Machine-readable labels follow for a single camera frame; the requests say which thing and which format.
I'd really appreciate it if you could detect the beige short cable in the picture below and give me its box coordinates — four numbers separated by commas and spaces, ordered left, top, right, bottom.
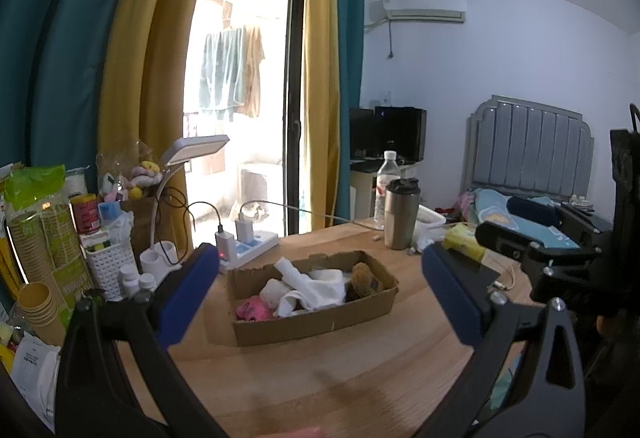
486, 262, 523, 291

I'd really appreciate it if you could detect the teal curtain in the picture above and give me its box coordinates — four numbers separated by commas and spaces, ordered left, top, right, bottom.
0, 0, 173, 199
334, 0, 367, 223

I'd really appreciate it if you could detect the hanging tan shirt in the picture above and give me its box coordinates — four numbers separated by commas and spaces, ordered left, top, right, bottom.
235, 24, 266, 119

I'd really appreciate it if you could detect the white outdoor unit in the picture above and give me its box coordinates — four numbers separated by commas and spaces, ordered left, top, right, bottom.
239, 162, 285, 213

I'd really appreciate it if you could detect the blue bed sheet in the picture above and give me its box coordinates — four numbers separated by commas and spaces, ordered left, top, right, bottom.
460, 188, 583, 251

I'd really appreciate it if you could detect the white air conditioner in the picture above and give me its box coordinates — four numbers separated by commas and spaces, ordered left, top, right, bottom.
369, 0, 468, 24

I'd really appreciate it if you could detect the white cabinet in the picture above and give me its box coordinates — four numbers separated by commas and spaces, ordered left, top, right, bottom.
349, 163, 383, 221

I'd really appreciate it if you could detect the black appliance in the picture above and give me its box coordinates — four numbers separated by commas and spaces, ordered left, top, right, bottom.
350, 106, 428, 163

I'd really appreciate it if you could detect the yellow pink plush toy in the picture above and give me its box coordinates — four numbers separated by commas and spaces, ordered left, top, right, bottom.
127, 160, 163, 201

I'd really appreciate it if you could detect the brown plush toy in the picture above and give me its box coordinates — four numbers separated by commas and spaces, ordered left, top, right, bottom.
344, 262, 386, 303

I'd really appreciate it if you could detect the yellow sponge packet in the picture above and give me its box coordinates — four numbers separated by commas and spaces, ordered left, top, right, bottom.
442, 223, 487, 263

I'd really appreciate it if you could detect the stack of paper cups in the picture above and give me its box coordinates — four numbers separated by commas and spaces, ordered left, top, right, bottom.
17, 282, 68, 346

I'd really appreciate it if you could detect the black charging cable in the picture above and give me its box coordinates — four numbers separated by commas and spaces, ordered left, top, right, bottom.
160, 188, 226, 263

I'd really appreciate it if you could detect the clear water bottle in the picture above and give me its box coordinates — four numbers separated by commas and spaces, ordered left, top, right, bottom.
375, 150, 401, 231

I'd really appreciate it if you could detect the white power strip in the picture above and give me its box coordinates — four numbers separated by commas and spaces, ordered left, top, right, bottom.
216, 229, 281, 271

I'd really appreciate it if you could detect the white desk lamp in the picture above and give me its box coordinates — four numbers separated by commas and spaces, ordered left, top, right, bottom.
140, 134, 231, 291

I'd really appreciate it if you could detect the yellow curtain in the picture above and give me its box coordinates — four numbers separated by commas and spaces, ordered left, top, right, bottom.
97, 0, 223, 269
300, 0, 362, 237

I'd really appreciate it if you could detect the hanging teal towel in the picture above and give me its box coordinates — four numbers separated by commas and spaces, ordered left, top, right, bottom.
199, 28, 247, 123

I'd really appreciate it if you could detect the brown paper bag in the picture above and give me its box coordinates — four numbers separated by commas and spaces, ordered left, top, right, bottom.
120, 195, 162, 263

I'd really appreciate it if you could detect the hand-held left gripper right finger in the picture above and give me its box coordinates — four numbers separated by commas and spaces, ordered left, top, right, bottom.
412, 242, 587, 438

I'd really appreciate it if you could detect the white knitted sock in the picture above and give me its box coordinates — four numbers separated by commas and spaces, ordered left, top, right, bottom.
259, 278, 293, 311
274, 257, 347, 317

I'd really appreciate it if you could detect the grey upholstered headboard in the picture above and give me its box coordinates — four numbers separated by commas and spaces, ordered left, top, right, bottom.
459, 94, 596, 206

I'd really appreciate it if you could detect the grey flat box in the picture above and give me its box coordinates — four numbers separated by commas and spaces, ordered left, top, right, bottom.
434, 243, 501, 293

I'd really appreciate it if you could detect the cardboard box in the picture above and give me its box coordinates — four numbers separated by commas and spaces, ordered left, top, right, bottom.
226, 249, 401, 348

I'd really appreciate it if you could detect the white plastic container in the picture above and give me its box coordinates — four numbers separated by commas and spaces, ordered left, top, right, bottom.
414, 204, 447, 241

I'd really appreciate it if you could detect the steel tumbler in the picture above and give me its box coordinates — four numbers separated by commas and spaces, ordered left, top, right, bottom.
384, 178, 422, 251

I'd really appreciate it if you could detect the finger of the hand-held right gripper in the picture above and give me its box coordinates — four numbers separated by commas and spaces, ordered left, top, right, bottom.
507, 196, 613, 246
475, 220, 601, 263

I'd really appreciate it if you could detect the green pack of cups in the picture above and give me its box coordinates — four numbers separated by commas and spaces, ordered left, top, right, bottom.
2, 164, 88, 319

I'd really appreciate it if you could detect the white perforated basket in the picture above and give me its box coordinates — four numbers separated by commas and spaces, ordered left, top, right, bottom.
82, 230, 138, 303

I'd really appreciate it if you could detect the red can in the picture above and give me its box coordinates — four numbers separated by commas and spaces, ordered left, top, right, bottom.
70, 193, 103, 235

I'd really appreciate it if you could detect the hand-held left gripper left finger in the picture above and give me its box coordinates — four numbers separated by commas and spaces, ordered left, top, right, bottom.
54, 242, 232, 438

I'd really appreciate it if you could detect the white paper packet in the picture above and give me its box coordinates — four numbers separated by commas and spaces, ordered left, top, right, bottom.
10, 335, 63, 434

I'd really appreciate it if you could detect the black door frame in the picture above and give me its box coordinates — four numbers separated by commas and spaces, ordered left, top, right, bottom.
282, 0, 307, 239

